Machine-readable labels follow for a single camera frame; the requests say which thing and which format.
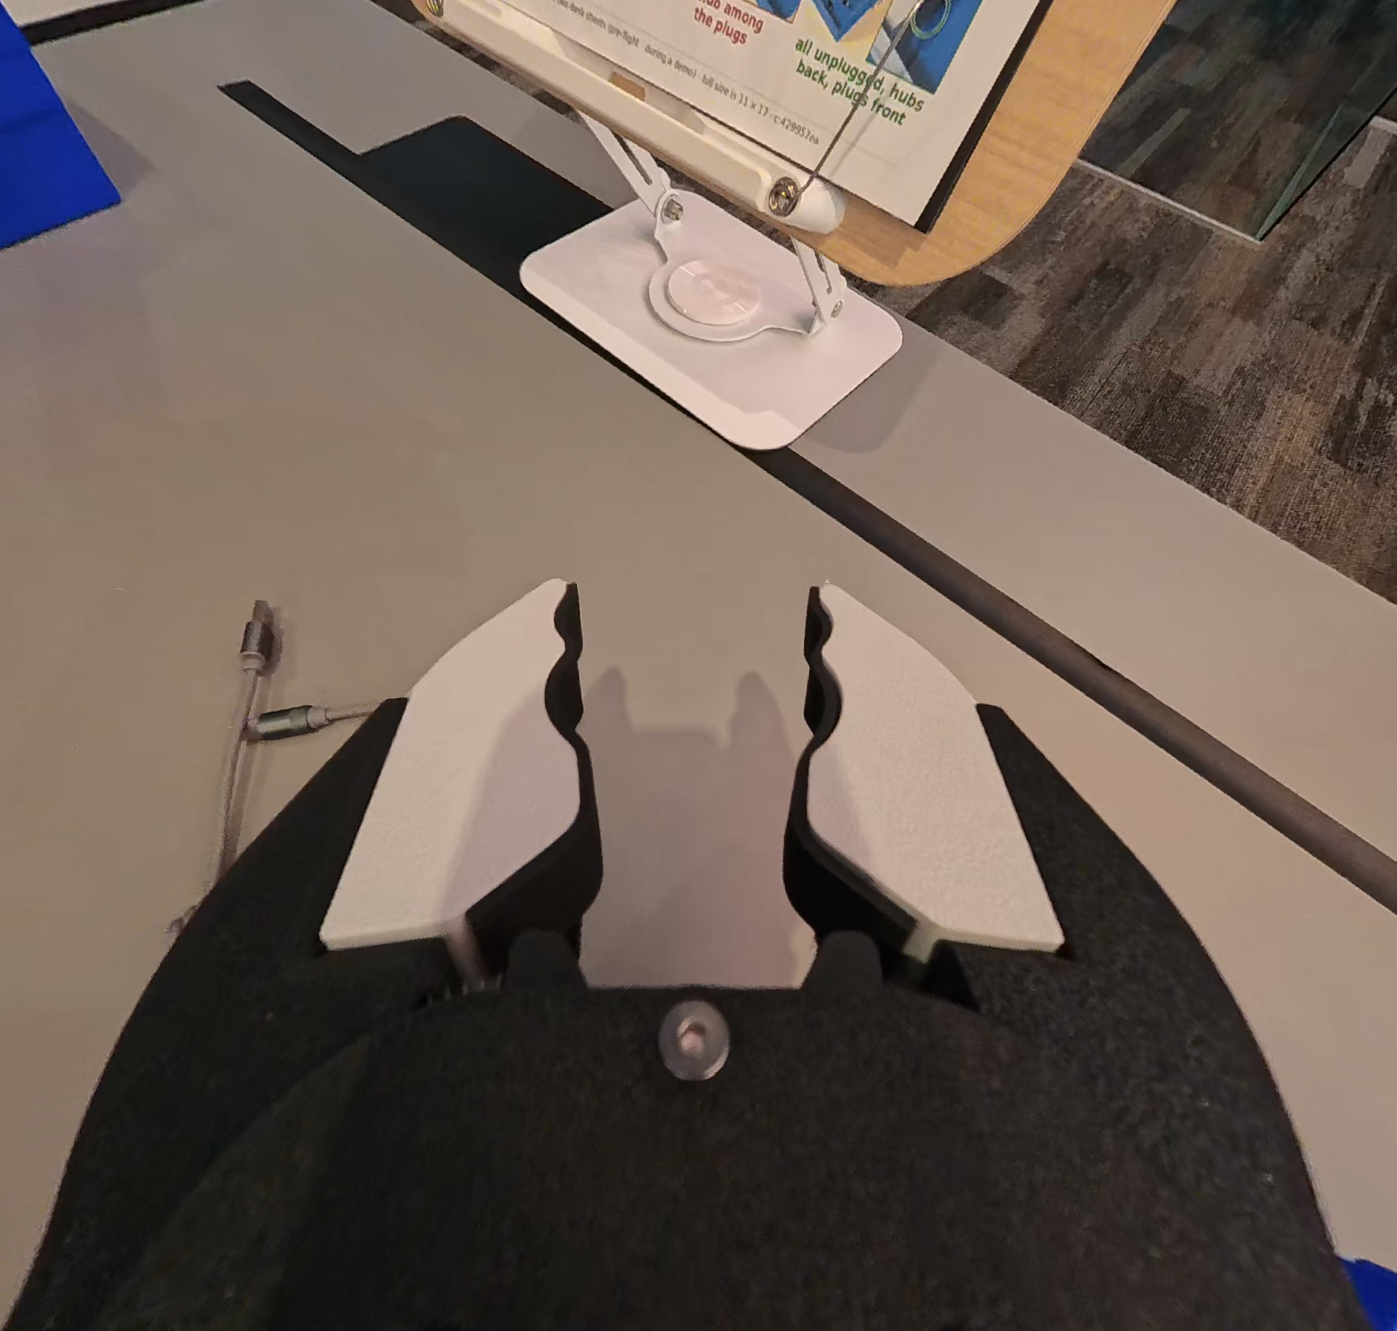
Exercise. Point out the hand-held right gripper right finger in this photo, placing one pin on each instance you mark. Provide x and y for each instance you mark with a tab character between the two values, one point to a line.
928	797

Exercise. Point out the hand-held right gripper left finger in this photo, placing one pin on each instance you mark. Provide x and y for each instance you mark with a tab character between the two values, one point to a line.
470	785

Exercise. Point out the printed instruction sheet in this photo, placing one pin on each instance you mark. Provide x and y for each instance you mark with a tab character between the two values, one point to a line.
656	33

